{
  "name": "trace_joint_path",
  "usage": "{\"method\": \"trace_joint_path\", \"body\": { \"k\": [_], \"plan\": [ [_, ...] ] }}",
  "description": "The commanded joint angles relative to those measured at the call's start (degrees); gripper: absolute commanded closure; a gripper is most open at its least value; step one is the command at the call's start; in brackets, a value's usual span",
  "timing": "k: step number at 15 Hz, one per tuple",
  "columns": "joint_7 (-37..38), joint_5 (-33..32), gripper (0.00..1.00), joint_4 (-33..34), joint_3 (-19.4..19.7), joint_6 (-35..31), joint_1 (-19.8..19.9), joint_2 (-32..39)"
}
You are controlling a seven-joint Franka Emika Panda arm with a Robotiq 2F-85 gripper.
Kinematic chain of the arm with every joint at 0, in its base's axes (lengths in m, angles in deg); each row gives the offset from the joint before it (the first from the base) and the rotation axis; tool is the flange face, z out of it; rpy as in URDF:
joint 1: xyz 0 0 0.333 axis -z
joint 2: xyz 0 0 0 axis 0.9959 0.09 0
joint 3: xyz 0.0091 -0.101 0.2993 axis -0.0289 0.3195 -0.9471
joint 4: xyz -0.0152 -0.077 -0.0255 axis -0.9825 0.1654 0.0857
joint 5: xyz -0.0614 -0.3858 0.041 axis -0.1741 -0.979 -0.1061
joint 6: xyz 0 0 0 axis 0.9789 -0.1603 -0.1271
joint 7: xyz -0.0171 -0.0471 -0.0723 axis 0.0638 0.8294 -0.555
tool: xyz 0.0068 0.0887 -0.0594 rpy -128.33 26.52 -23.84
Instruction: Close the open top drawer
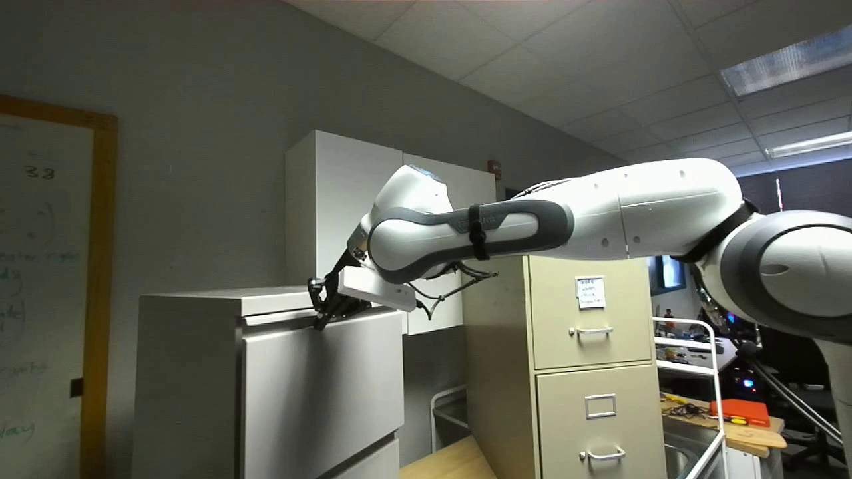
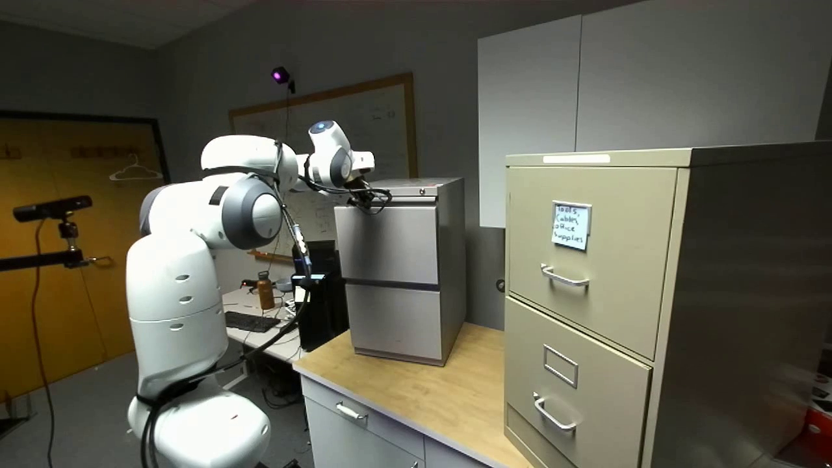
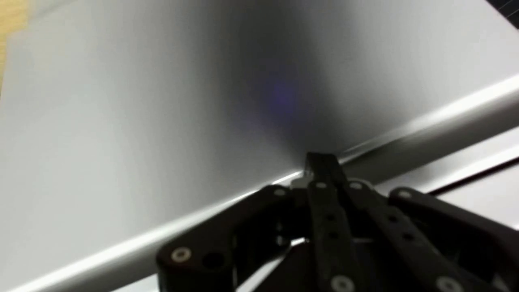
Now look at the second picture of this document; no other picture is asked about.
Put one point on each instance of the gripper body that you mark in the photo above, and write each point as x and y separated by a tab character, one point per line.
368	195

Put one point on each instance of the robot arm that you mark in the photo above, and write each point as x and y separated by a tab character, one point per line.
175	292

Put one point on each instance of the silver drawer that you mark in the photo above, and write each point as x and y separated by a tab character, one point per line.
396	322
390	244

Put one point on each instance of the silver drawer cabinet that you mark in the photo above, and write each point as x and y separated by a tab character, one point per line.
448	273

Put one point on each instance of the grey counter drawer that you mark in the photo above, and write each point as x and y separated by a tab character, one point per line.
325	429

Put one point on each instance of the beige drawer with paper label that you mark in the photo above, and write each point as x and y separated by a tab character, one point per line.
611	299

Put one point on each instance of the black computer tower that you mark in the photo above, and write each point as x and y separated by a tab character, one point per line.
324	305

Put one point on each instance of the brown bottle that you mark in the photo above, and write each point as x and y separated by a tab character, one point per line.
266	294

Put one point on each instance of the black keyboard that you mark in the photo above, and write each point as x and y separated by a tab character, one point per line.
250	322

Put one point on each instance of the white desk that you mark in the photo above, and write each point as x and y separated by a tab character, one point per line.
273	341

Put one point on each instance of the handwritten paper label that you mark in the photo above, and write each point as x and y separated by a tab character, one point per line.
571	226

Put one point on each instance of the white clothes hanger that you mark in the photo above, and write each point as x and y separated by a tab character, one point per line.
135	173

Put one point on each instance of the brown wooden door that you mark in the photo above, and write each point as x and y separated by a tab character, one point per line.
58	325

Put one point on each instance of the beige filing cabinet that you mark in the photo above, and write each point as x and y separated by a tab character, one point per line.
734	312

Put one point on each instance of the red object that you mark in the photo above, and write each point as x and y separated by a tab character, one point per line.
820	429

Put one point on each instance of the whiteboard with wooden frame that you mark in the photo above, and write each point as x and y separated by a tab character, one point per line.
383	117

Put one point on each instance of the wall sensor with purple light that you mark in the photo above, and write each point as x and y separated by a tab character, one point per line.
281	75

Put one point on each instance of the beige drawer with empty label frame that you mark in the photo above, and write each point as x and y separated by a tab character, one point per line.
598	396

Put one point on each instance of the white wall cabinet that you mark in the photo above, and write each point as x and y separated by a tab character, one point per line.
650	78

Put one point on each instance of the camera on mount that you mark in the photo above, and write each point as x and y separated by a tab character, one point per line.
52	208

